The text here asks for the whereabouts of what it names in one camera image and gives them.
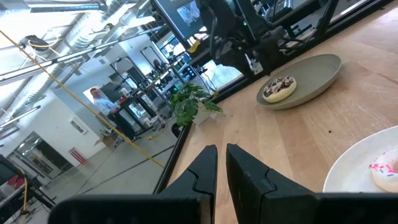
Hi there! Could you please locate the silver ventilation duct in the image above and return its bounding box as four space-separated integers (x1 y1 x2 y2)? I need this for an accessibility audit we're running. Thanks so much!
63 9 125 54

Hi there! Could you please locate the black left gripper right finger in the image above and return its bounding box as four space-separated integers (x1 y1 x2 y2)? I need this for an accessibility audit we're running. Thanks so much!
226 143 317 224

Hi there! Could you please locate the red white striped sign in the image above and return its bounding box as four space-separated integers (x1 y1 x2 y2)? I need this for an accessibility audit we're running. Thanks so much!
68 147 86 164

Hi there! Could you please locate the black ceiling cable reel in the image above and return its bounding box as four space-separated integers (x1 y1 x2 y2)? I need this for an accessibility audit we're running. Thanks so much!
19 34 60 55

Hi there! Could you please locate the small white sprinkled donut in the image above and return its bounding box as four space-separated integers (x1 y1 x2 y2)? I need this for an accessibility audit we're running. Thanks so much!
369 148 398 193

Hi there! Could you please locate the green potted plant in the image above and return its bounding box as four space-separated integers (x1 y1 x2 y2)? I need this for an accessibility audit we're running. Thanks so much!
169 82 224 127

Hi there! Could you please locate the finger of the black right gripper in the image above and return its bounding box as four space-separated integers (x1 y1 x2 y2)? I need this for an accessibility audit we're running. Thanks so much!
259 27 274 75
273 26 289 74

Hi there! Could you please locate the black monitor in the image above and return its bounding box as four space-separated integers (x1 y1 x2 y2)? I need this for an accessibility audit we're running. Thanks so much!
99 81 126 103

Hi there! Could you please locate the wall picture frame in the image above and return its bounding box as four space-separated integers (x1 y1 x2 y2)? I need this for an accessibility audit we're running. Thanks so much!
68 117 89 135

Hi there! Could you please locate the grey shallow plate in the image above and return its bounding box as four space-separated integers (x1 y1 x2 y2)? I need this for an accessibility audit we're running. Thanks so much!
256 54 342 110

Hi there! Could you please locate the person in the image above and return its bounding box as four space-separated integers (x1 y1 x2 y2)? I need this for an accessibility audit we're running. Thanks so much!
89 87 136 141
152 58 166 73

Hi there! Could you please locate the white round plate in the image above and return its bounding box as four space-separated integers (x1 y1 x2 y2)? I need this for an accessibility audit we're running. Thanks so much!
322 126 398 194

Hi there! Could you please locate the large black screen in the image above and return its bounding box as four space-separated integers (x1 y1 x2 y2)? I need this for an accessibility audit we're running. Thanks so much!
154 0 206 40

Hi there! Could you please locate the large chocolate drizzled donut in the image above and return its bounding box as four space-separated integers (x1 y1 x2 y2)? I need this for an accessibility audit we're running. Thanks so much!
262 75 298 104

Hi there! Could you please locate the cardboard box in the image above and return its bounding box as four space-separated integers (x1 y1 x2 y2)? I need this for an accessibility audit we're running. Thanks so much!
95 133 118 147

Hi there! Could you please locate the yellow hanging cord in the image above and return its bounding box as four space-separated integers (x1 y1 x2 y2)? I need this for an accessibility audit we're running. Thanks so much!
0 29 165 168

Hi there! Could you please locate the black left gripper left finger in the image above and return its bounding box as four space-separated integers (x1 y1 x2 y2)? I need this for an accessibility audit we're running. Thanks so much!
160 144 218 224

